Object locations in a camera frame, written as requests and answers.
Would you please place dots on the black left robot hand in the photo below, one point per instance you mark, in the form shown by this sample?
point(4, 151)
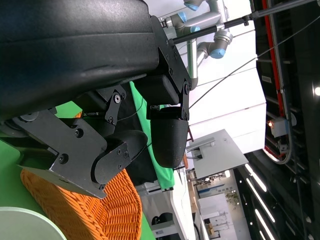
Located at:
point(75, 50)

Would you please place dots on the grey-green bowl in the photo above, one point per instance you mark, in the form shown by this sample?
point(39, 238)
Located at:
point(25, 225)

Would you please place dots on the orange wicker basket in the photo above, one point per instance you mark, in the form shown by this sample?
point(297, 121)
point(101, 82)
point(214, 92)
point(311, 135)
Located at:
point(117, 205)

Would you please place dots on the green tablecloth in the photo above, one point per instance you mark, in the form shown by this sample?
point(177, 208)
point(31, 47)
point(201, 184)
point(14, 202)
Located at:
point(10, 180)

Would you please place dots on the green printed cloth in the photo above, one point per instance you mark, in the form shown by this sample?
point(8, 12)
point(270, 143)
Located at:
point(160, 175)

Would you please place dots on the grey flat monitor panel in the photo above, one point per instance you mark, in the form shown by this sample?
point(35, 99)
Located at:
point(220, 155)

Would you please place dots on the white box with orange light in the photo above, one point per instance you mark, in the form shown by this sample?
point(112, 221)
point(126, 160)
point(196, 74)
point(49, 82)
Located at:
point(278, 126)

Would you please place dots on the red curved rail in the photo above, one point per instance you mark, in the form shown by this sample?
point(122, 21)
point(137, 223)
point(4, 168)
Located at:
point(271, 40)

